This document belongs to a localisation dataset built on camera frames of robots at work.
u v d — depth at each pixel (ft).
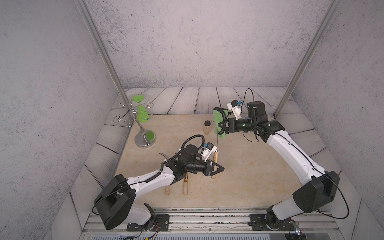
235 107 2.23
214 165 2.25
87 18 2.38
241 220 2.45
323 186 1.34
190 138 1.95
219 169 2.31
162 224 2.38
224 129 2.38
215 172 2.26
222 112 2.33
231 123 2.14
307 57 2.86
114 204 1.37
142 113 3.02
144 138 3.43
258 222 2.38
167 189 2.71
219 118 2.35
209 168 2.17
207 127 3.39
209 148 2.25
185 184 2.79
